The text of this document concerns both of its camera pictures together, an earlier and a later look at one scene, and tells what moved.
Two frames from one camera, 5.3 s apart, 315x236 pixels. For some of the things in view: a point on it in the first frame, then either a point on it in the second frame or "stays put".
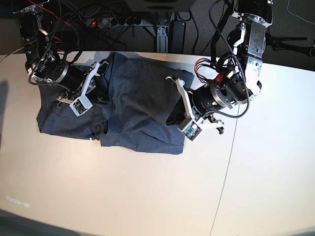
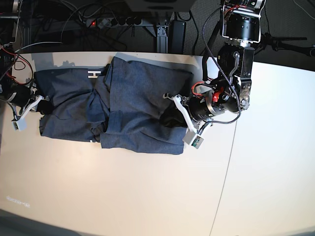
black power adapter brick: x=176 y=37 stays put
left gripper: x=97 y=86 -> x=44 y=106
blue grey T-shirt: x=140 y=95 stays put
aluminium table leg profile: x=162 y=39 stays put
